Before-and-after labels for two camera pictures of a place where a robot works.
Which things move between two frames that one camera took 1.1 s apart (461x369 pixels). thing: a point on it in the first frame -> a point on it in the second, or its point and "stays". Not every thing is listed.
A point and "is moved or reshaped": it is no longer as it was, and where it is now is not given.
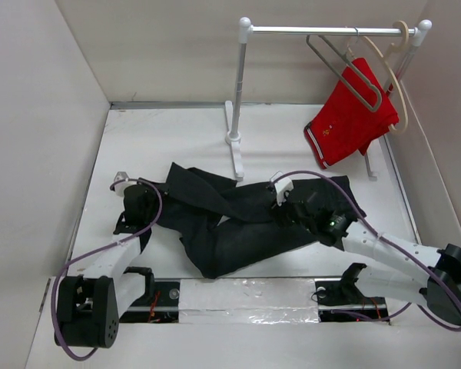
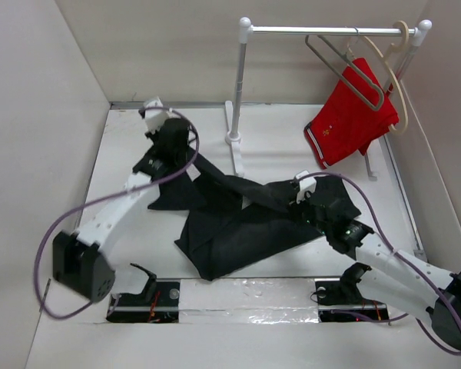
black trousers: x=224 y=226 is moved or reshaped
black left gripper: x=148 y=191 -> x=153 y=137
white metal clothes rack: x=233 y=135 stays
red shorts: x=346 y=124 stays
